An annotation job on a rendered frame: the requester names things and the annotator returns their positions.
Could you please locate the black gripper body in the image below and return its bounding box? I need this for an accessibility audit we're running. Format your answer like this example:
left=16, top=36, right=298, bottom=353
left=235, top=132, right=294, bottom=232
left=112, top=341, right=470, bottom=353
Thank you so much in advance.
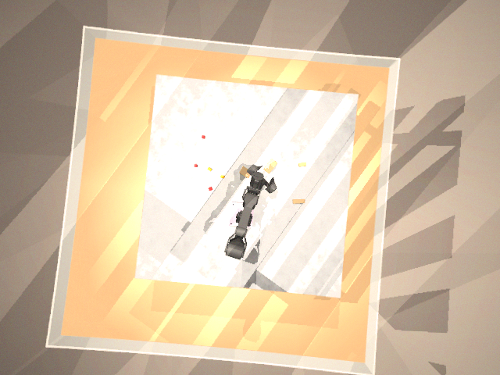
left=247, top=164, right=277, bottom=194

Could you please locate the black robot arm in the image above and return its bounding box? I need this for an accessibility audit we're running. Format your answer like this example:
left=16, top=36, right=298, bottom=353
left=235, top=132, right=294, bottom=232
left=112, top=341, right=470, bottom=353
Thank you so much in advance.
left=224, top=172, right=264, bottom=260

